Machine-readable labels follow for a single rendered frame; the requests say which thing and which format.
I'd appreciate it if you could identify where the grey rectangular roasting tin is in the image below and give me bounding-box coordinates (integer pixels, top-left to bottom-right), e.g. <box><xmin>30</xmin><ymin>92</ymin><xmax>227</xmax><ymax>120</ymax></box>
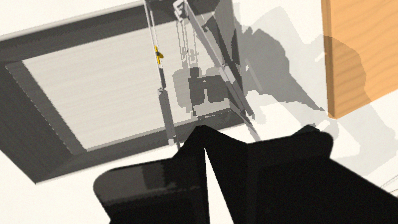
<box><xmin>0</xmin><ymin>0</ymin><xmax>246</xmax><ymax>186</ymax></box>

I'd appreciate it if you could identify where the light wooden board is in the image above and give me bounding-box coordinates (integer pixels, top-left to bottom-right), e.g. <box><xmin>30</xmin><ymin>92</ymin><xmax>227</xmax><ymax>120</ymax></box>
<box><xmin>321</xmin><ymin>0</ymin><xmax>398</xmax><ymax>120</ymax></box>

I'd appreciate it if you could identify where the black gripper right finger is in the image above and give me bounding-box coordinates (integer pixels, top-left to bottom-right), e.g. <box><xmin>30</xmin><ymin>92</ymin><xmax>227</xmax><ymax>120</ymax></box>
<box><xmin>201</xmin><ymin>125</ymin><xmax>334</xmax><ymax>224</ymax></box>

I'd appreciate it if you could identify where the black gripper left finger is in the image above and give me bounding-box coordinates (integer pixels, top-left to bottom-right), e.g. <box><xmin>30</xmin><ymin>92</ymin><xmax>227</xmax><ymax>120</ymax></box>
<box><xmin>93</xmin><ymin>126</ymin><xmax>210</xmax><ymax>224</ymax></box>

